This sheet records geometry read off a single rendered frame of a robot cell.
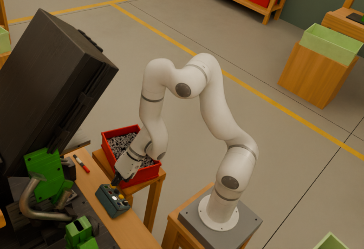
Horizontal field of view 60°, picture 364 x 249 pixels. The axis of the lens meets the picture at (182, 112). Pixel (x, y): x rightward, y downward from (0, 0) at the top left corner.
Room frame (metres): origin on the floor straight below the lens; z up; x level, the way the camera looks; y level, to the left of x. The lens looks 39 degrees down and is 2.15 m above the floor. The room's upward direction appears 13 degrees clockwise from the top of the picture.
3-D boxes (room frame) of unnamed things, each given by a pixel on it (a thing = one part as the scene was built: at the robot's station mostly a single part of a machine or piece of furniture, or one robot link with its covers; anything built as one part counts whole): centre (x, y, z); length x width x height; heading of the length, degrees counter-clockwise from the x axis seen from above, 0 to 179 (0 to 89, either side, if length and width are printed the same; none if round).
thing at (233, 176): (0.83, -0.25, 1.22); 0.19 x 0.12 x 0.24; 163
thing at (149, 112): (0.96, 0.10, 1.27); 0.16 x 0.09 x 0.30; 52
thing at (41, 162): (0.70, 0.45, 1.17); 0.13 x 0.12 x 0.20; 49
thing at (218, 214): (0.87, -0.27, 1.00); 0.19 x 0.19 x 0.18
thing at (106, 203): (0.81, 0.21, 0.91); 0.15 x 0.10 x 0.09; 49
